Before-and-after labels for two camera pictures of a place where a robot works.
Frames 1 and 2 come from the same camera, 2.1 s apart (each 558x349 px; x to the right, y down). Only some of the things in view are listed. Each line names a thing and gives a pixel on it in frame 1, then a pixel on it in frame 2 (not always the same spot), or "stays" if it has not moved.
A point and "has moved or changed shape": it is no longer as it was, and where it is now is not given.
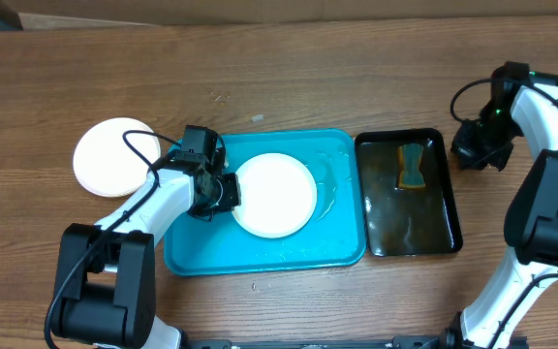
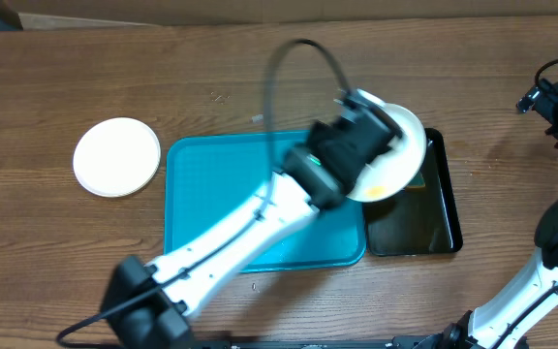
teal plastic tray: (333, 238) stays
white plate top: (108, 163) stays
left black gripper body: (224, 196) → (320, 144)
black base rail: (397, 342) stays
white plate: (278, 196) has moved or changed shape
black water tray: (406, 221) stays
